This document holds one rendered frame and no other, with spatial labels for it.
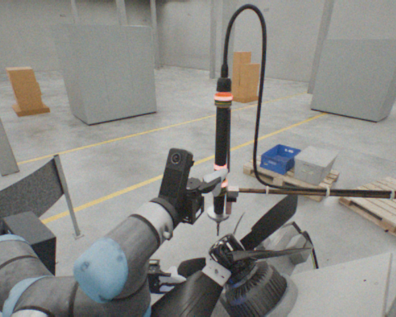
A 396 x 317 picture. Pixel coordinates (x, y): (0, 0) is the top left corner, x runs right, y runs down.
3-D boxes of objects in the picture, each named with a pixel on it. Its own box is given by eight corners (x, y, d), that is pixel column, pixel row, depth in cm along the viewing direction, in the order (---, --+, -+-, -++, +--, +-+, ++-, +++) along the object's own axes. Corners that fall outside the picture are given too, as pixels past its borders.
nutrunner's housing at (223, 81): (224, 216, 78) (232, 63, 58) (224, 224, 74) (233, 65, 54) (212, 216, 78) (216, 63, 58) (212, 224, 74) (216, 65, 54)
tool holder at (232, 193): (235, 207, 78) (237, 181, 74) (237, 222, 72) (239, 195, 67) (207, 206, 78) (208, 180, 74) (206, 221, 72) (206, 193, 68)
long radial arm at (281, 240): (284, 288, 94) (264, 262, 95) (270, 291, 99) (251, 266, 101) (307, 244, 114) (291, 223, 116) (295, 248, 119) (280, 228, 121)
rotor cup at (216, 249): (259, 253, 95) (239, 225, 97) (249, 275, 83) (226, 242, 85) (232, 267, 102) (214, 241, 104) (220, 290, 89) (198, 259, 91)
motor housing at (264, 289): (259, 289, 106) (241, 263, 108) (301, 281, 90) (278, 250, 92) (231, 333, 90) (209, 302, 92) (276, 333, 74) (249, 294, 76)
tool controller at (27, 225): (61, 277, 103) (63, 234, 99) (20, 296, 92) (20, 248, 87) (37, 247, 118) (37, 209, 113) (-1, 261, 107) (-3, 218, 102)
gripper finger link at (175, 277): (186, 263, 88) (160, 263, 88) (185, 276, 82) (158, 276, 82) (187, 269, 89) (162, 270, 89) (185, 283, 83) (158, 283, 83)
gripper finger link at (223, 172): (226, 185, 61) (197, 199, 55) (226, 164, 58) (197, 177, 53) (235, 191, 59) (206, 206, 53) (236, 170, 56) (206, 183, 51)
